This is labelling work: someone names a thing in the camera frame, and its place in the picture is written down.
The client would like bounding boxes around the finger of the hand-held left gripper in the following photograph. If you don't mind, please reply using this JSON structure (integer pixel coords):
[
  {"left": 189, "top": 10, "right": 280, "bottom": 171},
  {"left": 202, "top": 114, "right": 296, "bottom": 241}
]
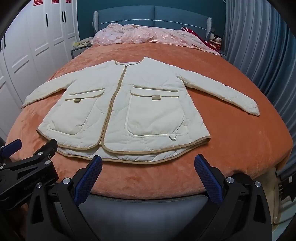
[
  {"left": 0, "top": 138, "right": 58, "bottom": 180},
  {"left": 0, "top": 139, "right": 22, "bottom": 159}
]

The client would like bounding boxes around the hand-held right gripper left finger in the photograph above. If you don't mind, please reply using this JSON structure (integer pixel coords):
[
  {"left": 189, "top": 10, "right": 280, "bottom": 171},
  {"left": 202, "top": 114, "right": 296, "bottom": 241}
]
[{"left": 26, "top": 155, "right": 103, "bottom": 241}]

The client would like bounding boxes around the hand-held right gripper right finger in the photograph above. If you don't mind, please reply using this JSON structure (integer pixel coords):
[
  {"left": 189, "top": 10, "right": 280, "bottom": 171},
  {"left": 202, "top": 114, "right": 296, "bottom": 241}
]
[{"left": 194, "top": 154, "right": 272, "bottom": 241}]

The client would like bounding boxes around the cream quilted jacket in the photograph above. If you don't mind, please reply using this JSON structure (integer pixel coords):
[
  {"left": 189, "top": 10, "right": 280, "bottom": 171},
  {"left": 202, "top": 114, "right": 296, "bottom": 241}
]
[{"left": 21, "top": 57, "right": 260, "bottom": 165}]

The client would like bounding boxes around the orange plush blanket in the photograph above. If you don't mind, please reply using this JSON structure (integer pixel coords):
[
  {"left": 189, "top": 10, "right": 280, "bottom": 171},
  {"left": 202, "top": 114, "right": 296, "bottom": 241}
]
[{"left": 5, "top": 43, "right": 293, "bottom": 201}]

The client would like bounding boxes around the white wardrobe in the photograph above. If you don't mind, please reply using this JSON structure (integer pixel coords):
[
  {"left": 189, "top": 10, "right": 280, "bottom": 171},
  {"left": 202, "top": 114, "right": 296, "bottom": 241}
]
[{"left": 0, "top": 0, "right": 80, "bottom": 139}]

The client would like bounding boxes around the dark nightstand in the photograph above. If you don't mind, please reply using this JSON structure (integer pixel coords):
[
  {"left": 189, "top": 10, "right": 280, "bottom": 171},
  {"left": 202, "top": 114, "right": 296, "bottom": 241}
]
[{"left": 70, "top": 44, "right": 93, "bottom": 59}]

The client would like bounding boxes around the red cloth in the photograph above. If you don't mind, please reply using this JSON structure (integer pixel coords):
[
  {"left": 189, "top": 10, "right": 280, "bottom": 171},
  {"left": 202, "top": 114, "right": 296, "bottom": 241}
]
[{"left": 181, "top": 26, "right": 220, "bottom": 50}]

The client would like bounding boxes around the plush doll in red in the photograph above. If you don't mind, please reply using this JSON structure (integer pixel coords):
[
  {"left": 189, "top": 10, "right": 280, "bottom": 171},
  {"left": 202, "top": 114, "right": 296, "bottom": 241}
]
[{"left": 208, "top": 32, "right": 223, "bottom": 50}]

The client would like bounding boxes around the grey-blue curtain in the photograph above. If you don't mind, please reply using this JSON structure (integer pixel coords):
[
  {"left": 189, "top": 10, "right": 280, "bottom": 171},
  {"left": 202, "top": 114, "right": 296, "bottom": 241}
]
[{"left": 223, "top": 0, "right": 296, "bottom": 139}]

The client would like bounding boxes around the pink floral quilt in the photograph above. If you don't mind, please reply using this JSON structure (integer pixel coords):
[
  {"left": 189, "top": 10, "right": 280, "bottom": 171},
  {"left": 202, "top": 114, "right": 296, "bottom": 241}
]
[{"left": 90, "top": 23, "right": 221, "bottom": 55}]

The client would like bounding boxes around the teal padded headboard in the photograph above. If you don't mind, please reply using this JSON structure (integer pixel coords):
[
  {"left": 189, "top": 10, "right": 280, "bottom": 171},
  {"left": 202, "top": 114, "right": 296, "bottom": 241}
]
[{"left": 93, "top": 5, "right": 212, "bottom": 39}]

